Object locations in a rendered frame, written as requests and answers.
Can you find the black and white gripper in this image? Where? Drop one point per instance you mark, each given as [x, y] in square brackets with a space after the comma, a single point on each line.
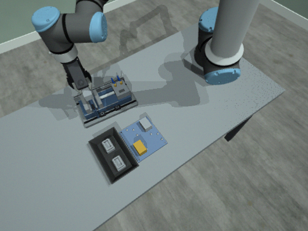
[70, 80]

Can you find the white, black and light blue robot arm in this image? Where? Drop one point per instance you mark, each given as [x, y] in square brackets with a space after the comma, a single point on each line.
[219, 37]

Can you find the yellow block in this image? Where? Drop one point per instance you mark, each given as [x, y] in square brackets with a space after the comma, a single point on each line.
[140, 148]

